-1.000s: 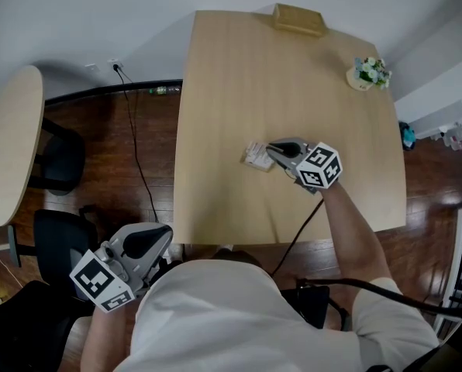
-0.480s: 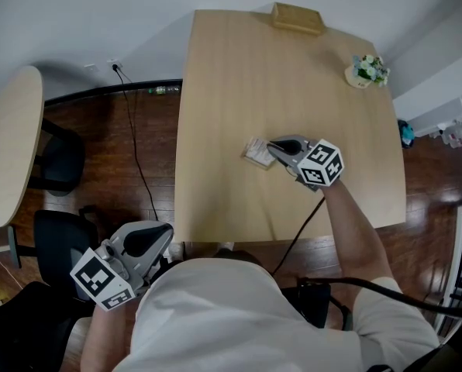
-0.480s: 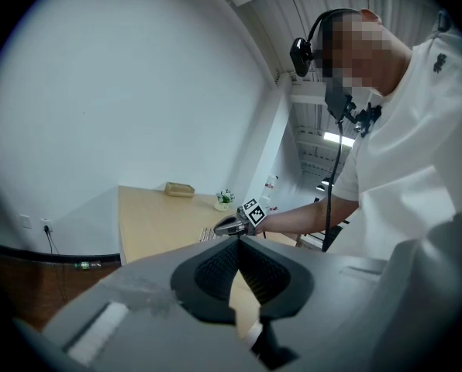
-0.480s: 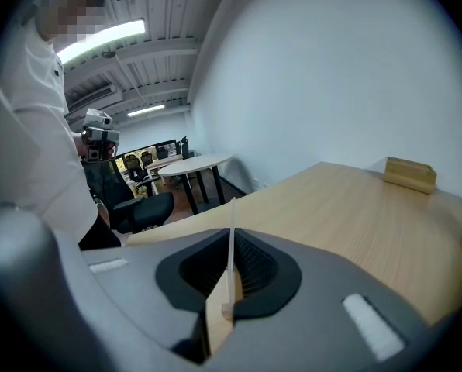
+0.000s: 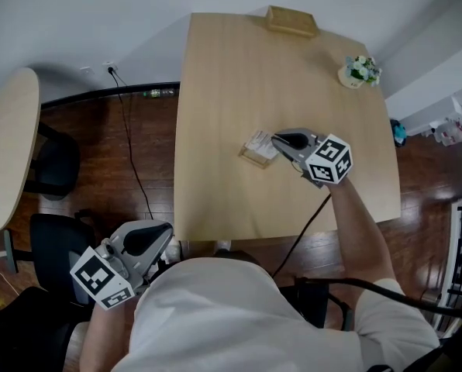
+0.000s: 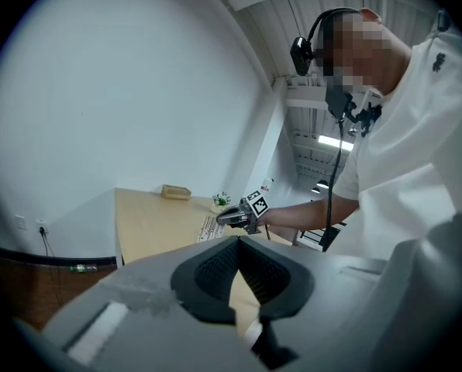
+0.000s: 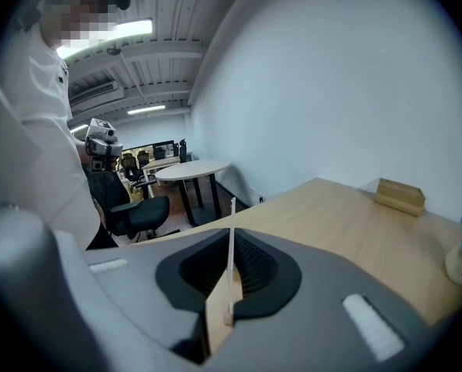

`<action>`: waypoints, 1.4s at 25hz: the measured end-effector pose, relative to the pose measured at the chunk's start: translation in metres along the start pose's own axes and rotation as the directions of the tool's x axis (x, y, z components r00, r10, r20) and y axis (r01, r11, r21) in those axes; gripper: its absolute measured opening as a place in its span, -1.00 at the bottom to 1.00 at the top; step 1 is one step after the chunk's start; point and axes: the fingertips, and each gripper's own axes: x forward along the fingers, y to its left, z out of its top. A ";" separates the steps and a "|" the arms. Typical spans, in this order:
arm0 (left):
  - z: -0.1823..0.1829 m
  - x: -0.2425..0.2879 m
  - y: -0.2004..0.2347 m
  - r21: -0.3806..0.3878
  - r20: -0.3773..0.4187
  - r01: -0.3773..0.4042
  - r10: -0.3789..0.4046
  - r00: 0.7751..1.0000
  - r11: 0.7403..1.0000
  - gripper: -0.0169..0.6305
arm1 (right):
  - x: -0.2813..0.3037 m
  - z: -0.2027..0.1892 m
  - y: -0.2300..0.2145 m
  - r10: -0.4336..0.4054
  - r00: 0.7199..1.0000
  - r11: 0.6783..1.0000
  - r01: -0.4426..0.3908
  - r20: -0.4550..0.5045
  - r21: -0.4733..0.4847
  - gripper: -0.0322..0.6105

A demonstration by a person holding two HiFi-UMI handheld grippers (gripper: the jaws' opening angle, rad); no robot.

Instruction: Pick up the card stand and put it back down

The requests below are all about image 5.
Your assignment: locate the thin black power cable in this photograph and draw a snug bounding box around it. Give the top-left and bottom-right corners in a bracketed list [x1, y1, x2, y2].
[107, 67, 155, 221]

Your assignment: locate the round wooden side table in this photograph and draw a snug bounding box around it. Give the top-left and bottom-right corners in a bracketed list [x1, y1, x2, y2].
[0, 67, 81, 233]

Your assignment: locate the teal bag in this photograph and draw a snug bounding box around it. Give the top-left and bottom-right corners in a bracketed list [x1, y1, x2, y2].
[389, 118, 409, 149]

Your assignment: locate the person's white shirt torso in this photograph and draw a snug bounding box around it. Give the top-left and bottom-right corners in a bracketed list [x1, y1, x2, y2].
[110, 250, 442, 372]

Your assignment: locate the small potted flower bouquet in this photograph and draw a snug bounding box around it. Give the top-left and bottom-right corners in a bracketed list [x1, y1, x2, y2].
[337, 54, 384, 90]

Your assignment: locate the wooden tray box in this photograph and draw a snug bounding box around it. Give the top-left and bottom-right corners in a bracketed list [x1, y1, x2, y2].
[265, 5, 319, 40]

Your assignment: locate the clear plastic bottle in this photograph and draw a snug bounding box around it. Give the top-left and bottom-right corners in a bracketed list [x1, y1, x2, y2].
[143, 87, 179, 98]

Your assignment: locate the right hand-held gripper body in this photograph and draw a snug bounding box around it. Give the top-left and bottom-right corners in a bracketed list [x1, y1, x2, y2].
[271, 127, 354, 189]

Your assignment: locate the clear acrylic card stand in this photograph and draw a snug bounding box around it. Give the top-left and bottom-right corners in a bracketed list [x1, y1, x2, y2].
[237, 129, 281, 171]

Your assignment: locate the white plastic bag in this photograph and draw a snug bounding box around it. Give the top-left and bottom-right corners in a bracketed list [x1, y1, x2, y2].
[431, 115, 462, 147]

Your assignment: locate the black office chair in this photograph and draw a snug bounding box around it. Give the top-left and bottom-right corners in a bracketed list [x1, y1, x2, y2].
[0, 209, 98, 372]

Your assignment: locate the person's left forearm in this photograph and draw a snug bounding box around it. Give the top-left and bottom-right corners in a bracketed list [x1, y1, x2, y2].
[78, 299, 140, 372]

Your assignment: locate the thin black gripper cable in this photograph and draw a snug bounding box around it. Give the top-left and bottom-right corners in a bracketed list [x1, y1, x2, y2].
[271, 193, 333, 279]

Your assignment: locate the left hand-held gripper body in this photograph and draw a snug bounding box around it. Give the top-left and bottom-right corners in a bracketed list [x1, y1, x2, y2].
[69, 219, 175, 312]

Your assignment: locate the thick black cable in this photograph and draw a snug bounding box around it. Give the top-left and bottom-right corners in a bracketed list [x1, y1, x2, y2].
[295, 276, 462, 320]

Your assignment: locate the person's right forearm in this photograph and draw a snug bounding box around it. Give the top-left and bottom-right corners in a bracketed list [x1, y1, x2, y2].
[329, 175, 398, 287]

